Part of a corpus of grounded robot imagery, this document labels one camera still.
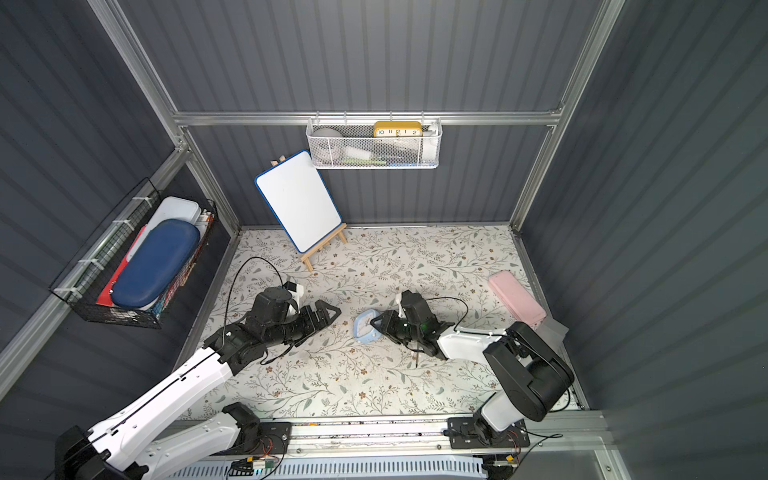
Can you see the light blue alarm clock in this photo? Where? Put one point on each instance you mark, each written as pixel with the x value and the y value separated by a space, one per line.
pixel 363 330

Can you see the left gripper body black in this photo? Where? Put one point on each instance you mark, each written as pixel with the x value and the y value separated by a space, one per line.
pixel 312 318

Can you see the pink rectangular case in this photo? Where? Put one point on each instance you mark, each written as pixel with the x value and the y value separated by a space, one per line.
pixel 521 304

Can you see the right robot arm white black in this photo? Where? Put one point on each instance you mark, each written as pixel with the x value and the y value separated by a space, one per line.
pixel 531 375

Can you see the yellow clock in basket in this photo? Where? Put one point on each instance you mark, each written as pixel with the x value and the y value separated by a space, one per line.
pixel 398 129

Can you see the dark blue oval case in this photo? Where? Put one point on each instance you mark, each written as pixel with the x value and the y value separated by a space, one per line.
pixel 156 263

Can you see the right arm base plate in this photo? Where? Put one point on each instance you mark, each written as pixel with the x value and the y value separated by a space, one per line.
pixel 466 433

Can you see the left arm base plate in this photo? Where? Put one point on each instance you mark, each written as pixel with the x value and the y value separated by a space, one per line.
pixel 270 438

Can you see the white wire wall basket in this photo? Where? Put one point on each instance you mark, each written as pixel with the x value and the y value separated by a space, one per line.
pixel 364 151

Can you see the white plastic box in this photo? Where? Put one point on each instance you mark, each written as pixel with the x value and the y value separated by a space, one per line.
pixel 171 208

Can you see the small wooden easel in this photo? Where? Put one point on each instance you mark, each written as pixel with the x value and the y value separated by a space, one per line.
pixel 324 245

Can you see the black wire side basket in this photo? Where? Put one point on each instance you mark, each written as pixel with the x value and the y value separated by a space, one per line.
pixel 79 284

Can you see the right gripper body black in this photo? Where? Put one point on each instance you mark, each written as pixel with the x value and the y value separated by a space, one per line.
pixel 393 324

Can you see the white board blue frame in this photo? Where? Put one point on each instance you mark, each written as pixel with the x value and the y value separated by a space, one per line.
pixel 298 201

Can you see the tape roll in basket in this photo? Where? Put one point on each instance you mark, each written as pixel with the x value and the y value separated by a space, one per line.
pixel 326 146

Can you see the red folder in basket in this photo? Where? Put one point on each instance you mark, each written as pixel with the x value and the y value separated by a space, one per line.
pixel 105 296

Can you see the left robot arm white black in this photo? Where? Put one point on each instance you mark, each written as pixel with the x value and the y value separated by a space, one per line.
pixel 129 444

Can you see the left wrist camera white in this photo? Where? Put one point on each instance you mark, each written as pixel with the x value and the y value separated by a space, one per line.
pixel 297 292

